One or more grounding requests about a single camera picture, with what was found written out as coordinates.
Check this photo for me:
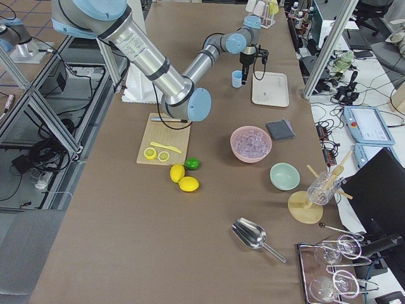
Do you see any green bowl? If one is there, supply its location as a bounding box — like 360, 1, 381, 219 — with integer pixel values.
270, 163, 301, 191

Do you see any yellow plastic knife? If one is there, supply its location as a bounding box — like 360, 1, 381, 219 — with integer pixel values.
149, 141, 182, 154

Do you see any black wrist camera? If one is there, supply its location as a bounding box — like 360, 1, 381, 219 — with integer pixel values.
255, 45, 269, 65

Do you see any lemon slice upper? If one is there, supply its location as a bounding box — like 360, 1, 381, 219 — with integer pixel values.
144, 147, 158, 160

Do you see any wooden cutting board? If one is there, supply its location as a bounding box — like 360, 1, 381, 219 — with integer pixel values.
137, 112, 191, 166

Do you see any wine glass lower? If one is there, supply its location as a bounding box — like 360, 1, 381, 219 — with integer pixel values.
309, 270, 359, 303

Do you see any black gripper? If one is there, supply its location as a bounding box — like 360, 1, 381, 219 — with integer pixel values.
239, 46, 256, 86

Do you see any wooden cup stand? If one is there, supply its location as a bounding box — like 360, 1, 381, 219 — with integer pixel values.
288, 151, 353, 224

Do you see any aluminium frame post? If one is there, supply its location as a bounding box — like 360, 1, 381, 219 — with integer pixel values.
302, 0, 358, 100

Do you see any steel muddler black tip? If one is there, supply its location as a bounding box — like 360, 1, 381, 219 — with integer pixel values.
150, 117, 188, 123

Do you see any blue teach pendant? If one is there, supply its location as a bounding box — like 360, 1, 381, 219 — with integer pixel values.
343, 106, 396, 146

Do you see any pile of clear ice cubes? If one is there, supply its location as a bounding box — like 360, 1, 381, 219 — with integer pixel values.
233, 129, 270, 158

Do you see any white cup rack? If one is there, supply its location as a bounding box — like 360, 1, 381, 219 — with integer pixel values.
246, 0, 279, 29

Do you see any light blue cup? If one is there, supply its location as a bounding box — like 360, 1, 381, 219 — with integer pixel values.
232, 70, 242, 89

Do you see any black monitor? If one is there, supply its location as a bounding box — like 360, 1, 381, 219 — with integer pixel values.
341, 147, 405, 241

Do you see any green lime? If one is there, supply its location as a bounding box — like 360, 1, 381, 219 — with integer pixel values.
184, 157, 201, 170

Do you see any wine glass upper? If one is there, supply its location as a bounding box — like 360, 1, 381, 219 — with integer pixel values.
314, 234, 361, 265

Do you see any lemon slice lower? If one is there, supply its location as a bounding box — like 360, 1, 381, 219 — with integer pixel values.
158, 151, 170, 162

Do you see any cream rabbit tray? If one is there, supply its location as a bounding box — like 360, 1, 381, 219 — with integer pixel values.
252, 72, 289, 108

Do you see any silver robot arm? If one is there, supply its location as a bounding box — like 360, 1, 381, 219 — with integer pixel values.
51, 1, 261, 122

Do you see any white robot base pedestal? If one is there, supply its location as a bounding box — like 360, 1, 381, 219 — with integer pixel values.
121, 63, 156, 104

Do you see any yellow lemon near board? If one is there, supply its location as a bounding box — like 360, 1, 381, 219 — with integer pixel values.
170, 164, 185, 183

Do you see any pink bowl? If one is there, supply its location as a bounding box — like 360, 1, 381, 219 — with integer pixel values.
230, 125, 272, 163

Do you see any wine glass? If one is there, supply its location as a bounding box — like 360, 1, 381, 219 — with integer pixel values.
314, 234, 361, 265
309, 270, 359, 303

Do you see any steel ice scoop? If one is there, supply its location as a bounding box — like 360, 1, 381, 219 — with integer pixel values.
232, 218, 287, 263

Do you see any clear textured glass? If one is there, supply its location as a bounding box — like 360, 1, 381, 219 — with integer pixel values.
307, 172, 342, 206

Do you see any lemon slice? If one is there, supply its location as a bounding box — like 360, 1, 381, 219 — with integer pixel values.
158, 151, 170, 162
144, 147, 158, 160

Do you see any grey folded cloth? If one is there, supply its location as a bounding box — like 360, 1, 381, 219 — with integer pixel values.
266, 118, 296, 141

